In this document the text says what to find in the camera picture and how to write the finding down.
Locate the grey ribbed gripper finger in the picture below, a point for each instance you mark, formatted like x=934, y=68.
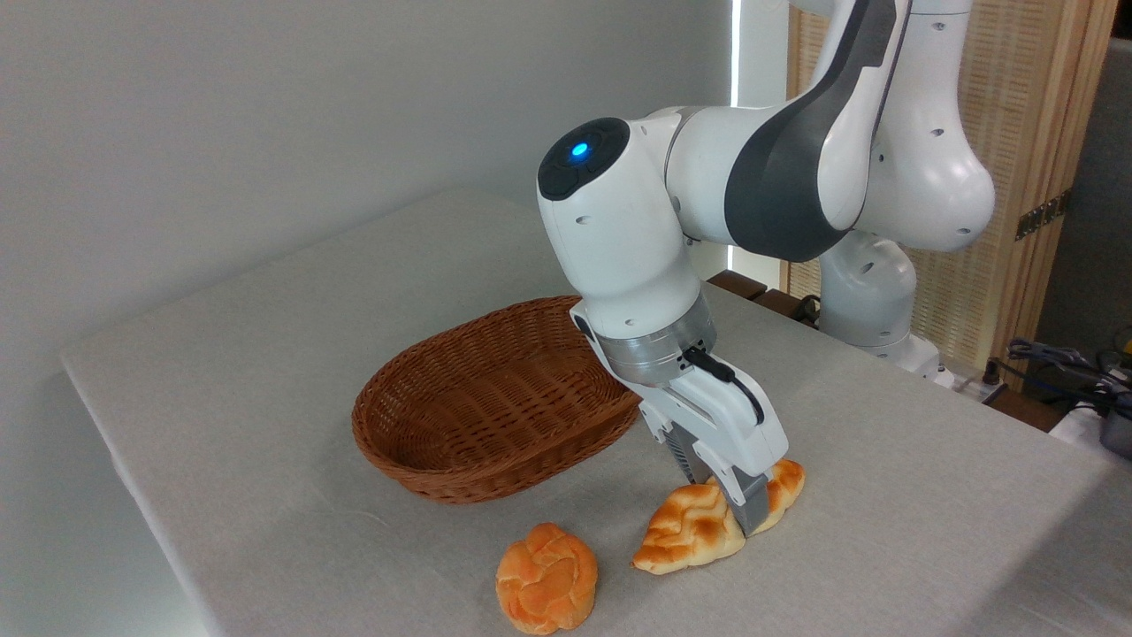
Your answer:
x=748, y=504
x=688, y=456

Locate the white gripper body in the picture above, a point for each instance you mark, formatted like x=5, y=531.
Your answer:
x=738, y=425

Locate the long braided bread loaf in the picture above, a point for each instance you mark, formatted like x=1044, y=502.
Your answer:
x=681, y=531

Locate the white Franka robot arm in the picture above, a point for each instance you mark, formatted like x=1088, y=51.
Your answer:
x=619, y=230

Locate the round braided bread roll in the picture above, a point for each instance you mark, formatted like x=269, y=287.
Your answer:
x=546, y=579

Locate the brown woven wicker basket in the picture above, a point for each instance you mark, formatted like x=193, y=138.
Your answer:
x=478, y=416

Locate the metal screen hinge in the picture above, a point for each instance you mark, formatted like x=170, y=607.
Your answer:
x=1044, y=214

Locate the light grey tablecloth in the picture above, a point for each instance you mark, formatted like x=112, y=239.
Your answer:
x=265, y=398

